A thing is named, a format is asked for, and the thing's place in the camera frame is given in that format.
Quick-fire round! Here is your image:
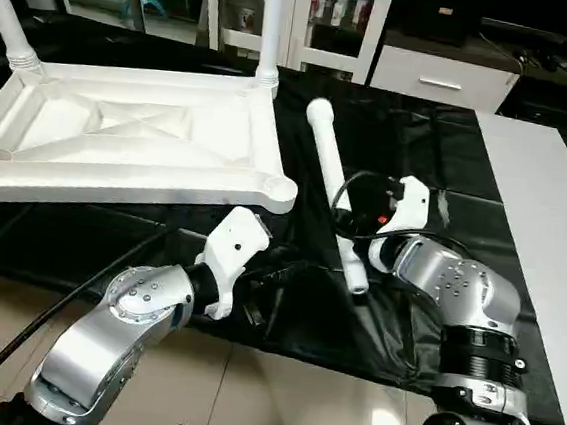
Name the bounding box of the white glass-door cabinet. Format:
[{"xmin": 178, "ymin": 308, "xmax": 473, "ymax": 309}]
[{"xmin": 195, "ymin": 0, "xmax": 396, "ymax": 89}]

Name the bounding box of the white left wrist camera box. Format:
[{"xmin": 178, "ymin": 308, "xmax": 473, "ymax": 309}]
[{"xmin": 191, "ymin": 203, "xmax": 276, "ymax": 325}]

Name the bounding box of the white drawer unit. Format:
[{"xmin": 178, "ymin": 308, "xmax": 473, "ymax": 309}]
[{"xmin": 367, "ymin": 42, "xmax": 521, "ymax": 117}]

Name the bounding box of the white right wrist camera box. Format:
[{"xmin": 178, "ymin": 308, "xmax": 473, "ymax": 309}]
[{"xmin": 368, "ymin": 173, "xmax": 434, "ymax": 279}]

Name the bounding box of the white flat panel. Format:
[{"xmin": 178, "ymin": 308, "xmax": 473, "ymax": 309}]
[{"xmin": 444, "ymin": 110, "xmax": 567, "ymax": 425}]

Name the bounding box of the dark wooden TV bench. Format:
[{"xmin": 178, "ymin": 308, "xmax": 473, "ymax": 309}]
[{"xmin": 472, "ymin": 16, "xmax": 567, "ymax": 122}]

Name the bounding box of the black work mat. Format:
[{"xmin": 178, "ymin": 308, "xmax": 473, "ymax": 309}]
[{"xmin": 0, "ymin": 6, "xmax": 567, "ymax": 425}]

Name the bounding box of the black box with yellow label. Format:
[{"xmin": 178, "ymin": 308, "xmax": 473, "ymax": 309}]
[{"xmin": 399, "ymin": 0, "xmax": 484, "ymax": 46}]

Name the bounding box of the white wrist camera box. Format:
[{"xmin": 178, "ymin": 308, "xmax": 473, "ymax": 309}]
[
  {"xmin": 368, "ymin": 173, "xmax": 434, "ymax": 279},
  {"xmin": 191, "ymin": 203, "xmax": 276, "ymax": 325}
]

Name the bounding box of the white plastic table top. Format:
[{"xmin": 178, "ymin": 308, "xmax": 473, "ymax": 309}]
[{"xmin": 0, "ymin": 50, "xmax": 310, "ymax": 238}]

